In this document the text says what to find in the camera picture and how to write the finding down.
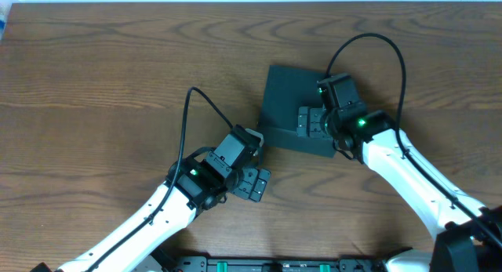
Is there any black gift box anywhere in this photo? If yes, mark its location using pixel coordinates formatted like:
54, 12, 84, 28
257, 65, 335, 158

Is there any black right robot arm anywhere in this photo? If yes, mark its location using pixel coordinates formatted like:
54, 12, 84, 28
297, 74, 501, 271

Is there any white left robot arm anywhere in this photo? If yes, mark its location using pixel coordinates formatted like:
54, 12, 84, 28
59, 125, 271, 271

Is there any black mounting rail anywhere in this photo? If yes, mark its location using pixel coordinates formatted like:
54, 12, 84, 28
140, 248, 417, 272

